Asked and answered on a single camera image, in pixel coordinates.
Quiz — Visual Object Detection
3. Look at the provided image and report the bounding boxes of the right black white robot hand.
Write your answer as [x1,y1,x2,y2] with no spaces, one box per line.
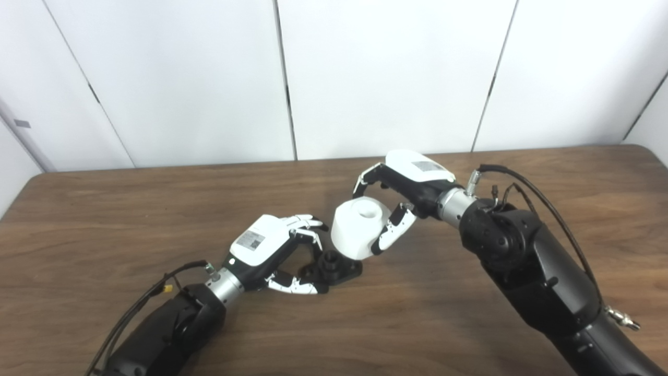
[353,150,465,256]

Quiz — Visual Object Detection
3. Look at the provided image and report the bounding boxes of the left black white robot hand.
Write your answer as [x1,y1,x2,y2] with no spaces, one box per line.
[223,213,330,296]

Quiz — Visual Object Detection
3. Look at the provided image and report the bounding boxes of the black plastic holder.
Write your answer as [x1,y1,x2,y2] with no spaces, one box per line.
[300,250,363,287]

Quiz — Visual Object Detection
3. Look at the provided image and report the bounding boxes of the round white plastic piece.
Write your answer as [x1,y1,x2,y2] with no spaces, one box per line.
[331,197,392,260]

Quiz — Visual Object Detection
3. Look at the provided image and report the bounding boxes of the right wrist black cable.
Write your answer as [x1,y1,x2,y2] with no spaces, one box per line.
[466,164,641,332]

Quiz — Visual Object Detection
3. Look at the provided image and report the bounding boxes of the thin wires with yellow connector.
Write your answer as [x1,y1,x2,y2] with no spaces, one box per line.
[149,274,183,301]

